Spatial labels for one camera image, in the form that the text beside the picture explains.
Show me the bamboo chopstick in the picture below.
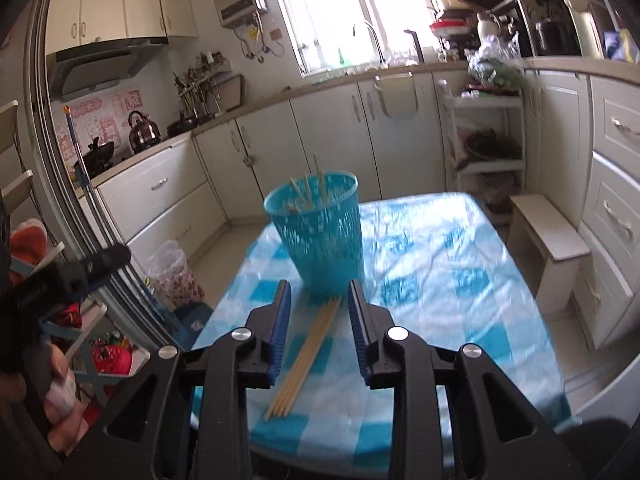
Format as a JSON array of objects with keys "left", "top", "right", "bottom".
[
  {"left": 312, "top": 152, "right": 328, "bottom": 205},
  {"left": 270, "top": 298, "right": 338, "bottom": 420},
  {"left": 290, "top": 176, "right": 314, "bottom": 210},
  {"left": 263, "top": 299, "right": 334, "bottom": 422},
  {"left": 276, "top": 297, "right": 342, "bottom": 418},
  {"left": 278, "top": 297, "right": 342, "bottom": 418}
]

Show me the person's left hand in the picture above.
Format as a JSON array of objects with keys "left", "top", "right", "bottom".
[{"left": 0, "top": 343, "right": 91, "bottom": 456}]

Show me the red orange cloth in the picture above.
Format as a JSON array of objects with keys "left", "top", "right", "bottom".
[{"left": 10, "top": 218, "right": 49, "bottom": 268}]

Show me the dark blue box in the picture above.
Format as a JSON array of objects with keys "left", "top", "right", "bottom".
[{"left": 172, "top": 302, "right": 214, "bottom": 350}]

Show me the floral plastic bag bin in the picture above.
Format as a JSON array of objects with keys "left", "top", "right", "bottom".
[{"left": 145, "top": 240, "right": 205, "bottom": 309}]

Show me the black wok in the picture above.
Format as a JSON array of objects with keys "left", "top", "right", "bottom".
[{"left": 82, "top": 136, "right": 115, "bottom": 179}]

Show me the blue white checkered tablecloth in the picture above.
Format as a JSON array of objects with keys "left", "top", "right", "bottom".
[{"left": 192, "top": 190, "right": 574, "bottom": 470}]

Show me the white step stool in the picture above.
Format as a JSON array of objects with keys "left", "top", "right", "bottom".
[{"left": 506, "top": 194, "right": 591, "bottom": 315}]

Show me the metal kettle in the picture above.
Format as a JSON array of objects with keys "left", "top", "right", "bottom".
[{"left": 128, "top": 110, "right": 162, "bottom": 154}]

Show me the range hood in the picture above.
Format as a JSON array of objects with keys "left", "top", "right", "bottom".
[{"left": 47, "top": 37, "right": 169, "bottom": 102}]

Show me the turquoise perforated plastic basket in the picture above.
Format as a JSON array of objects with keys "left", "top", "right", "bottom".
[{"left": 264, "top": 171, "right": 364, "bottom": 298}]

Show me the bag of green vegetables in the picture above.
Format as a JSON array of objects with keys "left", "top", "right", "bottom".
[{"left": 468, "top": 41, "right": 523, "bottom": 91}]

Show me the black rice cooker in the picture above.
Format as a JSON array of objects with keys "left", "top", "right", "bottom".
[{"left": 535, "top": 18, "right": 579, "bottom": 56}]

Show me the blue snack bag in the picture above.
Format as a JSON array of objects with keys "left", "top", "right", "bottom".
[{"left": 604, "top": 28, "right": 640, "bottom": 64}]

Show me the white electric kettle pot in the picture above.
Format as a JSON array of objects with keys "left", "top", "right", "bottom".
[{"left": 563, "top": 0, "right": 615, "bottom": 58}]

